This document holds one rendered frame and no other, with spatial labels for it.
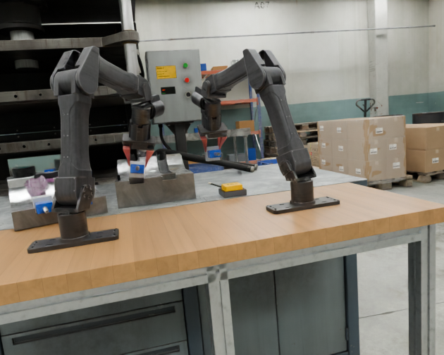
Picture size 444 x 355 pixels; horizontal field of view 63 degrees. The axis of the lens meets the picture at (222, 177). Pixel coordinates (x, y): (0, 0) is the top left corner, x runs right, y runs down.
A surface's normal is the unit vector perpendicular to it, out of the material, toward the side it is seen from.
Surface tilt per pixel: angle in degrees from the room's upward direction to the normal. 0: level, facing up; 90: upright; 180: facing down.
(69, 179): 79
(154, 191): 90
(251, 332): 90
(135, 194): 90
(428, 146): 90
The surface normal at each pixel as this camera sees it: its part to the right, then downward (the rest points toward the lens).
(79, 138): 0.90, -0.02
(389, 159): 0.22, -0.02
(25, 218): 0.51, 0.09
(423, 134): -0.94, 0.13
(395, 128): 0.25, 0.27
